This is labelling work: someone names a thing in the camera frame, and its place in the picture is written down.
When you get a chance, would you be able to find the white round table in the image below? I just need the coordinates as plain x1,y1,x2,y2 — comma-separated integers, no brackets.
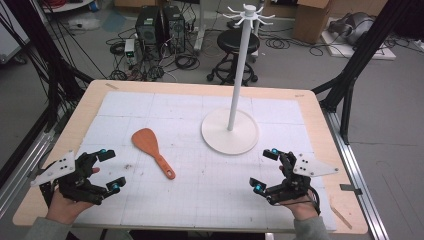
40,0,95,15

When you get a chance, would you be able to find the brown cardboard box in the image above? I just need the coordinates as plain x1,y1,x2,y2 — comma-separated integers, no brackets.
292,0,335,45

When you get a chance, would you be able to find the dark metal bracket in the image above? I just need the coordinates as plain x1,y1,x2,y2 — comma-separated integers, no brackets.
339,183,363,197

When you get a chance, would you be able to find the white metal post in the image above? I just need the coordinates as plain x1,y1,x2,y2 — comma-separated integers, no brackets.
192,0,207,53

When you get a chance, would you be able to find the small grey power supply box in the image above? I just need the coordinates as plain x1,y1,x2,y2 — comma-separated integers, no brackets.
123,38,137,65

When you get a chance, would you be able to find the white flat board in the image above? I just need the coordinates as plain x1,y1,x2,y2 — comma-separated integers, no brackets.
320,30,398,62

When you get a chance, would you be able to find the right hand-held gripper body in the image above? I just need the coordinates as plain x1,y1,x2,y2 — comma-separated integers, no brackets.
265,151,340,206

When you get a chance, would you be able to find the black round stool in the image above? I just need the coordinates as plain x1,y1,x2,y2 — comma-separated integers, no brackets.
206,28,261,86

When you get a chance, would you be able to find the coiled black floor cable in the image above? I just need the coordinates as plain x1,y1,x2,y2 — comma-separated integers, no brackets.
174,52,201,72

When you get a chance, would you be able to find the thin wooden stick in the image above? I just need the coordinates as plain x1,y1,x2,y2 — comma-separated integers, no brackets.
329,203,353,231

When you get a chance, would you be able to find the white grid mat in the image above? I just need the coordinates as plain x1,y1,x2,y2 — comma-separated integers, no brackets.
74,90,338,233

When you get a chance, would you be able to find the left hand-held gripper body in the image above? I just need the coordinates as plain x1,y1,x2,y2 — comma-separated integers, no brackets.
30,150,111,206

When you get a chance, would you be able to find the orange rice paddle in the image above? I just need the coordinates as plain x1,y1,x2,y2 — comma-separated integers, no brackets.
131,127,177,181

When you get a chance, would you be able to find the white power strip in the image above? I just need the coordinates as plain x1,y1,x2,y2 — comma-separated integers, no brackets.
67,17,102,32

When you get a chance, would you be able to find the person's right hand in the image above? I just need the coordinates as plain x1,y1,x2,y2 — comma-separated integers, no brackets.
278,165,321,222

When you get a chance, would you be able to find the grey bag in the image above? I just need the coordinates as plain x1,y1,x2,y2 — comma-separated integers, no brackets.
327,11,368,47

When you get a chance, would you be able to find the person's left hand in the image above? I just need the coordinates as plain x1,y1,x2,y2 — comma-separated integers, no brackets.
45,167,101,225

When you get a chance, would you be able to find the white hook stand rack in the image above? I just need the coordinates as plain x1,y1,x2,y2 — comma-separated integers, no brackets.
200,3,277,156

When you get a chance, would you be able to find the aluminium rail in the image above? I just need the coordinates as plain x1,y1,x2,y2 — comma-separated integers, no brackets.
0,129,56,219
323,109,390,240

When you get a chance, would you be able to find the black metal frame stand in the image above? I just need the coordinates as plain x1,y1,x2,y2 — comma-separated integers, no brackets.
311,0,415,145
0,0,95,132

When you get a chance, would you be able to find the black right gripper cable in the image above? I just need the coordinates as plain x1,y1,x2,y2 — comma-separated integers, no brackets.
308,189,323,216

